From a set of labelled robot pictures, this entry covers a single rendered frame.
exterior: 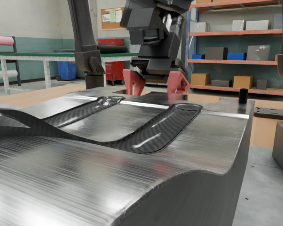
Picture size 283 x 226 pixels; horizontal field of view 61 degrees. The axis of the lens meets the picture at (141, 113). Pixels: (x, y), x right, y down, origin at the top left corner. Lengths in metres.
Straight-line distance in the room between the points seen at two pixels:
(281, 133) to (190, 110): 0.14
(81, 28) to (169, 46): 0.40
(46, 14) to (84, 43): 7.65
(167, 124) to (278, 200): 0.14
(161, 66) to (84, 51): 0.39
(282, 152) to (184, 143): 0.21
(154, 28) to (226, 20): 5.44
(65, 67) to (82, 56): 7.09
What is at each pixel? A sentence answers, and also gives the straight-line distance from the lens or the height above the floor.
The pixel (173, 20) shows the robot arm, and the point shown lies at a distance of 0.50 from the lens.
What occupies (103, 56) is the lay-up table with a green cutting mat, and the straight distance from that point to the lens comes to 3.37.
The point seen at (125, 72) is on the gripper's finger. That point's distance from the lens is 0.48.
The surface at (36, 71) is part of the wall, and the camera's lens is 8.08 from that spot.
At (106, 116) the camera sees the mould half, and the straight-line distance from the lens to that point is 0.27.
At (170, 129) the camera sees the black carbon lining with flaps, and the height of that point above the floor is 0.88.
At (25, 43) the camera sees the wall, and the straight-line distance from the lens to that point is 7.92.
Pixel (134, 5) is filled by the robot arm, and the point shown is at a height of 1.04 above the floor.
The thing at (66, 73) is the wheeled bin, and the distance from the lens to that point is 7.90.
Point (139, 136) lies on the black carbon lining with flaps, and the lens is 0.22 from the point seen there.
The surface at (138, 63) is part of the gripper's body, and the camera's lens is 0.48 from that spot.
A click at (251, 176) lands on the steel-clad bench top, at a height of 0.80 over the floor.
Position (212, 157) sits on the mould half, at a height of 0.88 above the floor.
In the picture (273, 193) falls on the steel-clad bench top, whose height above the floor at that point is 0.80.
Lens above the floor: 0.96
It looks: 15 degrees down
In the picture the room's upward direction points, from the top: straight up
